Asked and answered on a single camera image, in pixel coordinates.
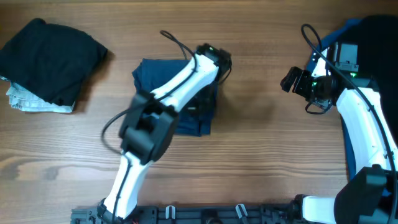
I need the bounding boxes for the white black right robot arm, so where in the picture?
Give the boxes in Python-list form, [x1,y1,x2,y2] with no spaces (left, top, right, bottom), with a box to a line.
[280,42,397,223]

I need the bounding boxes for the black folded garment left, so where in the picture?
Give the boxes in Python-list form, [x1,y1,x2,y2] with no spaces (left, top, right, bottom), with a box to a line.
[1,18,108,106]

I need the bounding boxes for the black garment right pile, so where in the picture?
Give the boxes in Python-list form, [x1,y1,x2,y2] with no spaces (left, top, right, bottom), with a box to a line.
[338,15,397,141]

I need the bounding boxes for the bright blue garment right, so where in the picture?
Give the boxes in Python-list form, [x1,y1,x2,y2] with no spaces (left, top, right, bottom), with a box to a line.
[320,19,367,181]

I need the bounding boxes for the dark blue denim shorts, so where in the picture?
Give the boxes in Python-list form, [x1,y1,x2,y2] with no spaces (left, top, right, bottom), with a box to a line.
[132,58,218,136]

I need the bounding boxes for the white grey folded cloth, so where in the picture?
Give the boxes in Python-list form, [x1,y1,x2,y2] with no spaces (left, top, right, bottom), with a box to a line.
[1,77,75,113]

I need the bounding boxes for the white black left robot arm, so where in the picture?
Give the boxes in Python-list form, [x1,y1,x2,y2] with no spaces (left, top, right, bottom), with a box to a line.
[98,44,232,223]

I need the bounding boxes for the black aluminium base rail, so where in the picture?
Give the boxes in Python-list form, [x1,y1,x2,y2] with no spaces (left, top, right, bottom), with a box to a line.
[70,203,312,224]

